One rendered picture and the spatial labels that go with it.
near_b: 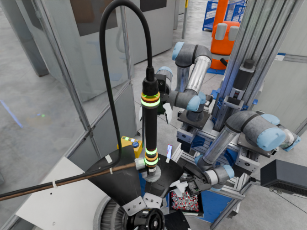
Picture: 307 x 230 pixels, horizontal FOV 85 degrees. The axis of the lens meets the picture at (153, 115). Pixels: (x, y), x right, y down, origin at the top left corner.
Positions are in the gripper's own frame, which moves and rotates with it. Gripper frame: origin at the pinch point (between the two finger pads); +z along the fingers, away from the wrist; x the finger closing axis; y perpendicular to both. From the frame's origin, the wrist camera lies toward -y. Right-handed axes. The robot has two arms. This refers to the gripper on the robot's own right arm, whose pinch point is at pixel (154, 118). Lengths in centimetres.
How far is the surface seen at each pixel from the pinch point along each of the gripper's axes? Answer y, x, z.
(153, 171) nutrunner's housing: 16.9, -1.1, 9.4
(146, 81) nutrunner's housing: -19.4, 0.4, 8.9
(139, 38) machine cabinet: 101, 92, -376
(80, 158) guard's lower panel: 81, 65, -29
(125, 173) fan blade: 28.8, 11.5, 5.6
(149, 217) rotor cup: 40.2, -0.7, 17.2
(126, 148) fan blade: 22.5, 12.6, -2.5
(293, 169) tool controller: 42, -70, -16
